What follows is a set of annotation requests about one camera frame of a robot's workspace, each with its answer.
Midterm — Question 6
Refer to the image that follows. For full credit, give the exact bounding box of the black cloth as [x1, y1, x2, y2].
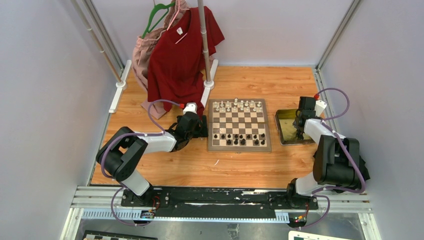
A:
[358, 156, 371, 182]

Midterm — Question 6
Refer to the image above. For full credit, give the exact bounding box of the black mounting rail base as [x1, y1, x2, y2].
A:
[120, 186, 318, 219]

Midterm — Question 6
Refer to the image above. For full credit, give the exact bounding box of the pink garment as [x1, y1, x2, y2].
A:
[131, 0, 190, 120]

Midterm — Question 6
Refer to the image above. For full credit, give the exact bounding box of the white clothes rack frame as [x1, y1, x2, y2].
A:
[71, 0, 219, 114]

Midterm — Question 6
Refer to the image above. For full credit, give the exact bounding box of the gold metal tray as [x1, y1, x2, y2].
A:
[274, 109, 315, 146]

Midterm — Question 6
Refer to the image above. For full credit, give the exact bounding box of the green clothes hanger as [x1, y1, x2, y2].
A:
[141, 1, 176, 38]

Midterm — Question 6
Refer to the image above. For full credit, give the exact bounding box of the white chess piece row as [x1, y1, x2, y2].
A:
[209, 98, 266, 113]

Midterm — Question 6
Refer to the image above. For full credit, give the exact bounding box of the wooden chess board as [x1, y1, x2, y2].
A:
[207, 99, 272, 153]

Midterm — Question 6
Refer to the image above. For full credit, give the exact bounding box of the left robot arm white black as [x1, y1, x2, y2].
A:
[96, 112, 208, 207]

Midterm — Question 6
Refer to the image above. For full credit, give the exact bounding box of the red t-shirt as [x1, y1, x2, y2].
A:
[147, 7, 205, 116]

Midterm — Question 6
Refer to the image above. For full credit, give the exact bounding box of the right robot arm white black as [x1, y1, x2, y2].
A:
[285, 96, 370, 209]

